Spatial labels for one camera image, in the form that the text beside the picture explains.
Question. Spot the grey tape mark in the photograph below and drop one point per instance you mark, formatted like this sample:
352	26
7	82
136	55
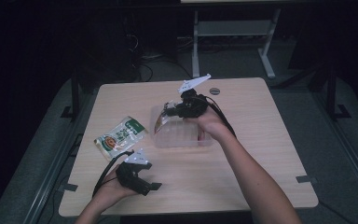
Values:
306	179
67	187

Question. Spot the clear plastic container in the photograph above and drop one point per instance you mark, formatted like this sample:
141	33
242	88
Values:
180	133

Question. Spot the person's right hand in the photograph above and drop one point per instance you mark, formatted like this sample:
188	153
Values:
213	124

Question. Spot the sauce pouch with white cap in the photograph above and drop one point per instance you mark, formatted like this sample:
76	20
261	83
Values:
161	123

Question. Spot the grey round table grommet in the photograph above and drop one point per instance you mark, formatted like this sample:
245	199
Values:
214	91

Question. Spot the white metal desk frame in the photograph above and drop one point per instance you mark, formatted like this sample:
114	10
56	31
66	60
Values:
233	28

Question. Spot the person's left hand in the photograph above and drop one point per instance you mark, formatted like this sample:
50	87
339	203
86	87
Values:
112	188

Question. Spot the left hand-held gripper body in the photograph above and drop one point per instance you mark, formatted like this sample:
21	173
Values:
132	174

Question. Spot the black metal stand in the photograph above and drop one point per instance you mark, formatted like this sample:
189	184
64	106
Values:
332	93
74	93

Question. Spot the green and white snack packet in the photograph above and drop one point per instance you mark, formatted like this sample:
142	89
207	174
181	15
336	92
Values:
121	137

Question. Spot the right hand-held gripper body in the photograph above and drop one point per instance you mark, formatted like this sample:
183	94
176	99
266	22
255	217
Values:
192	104

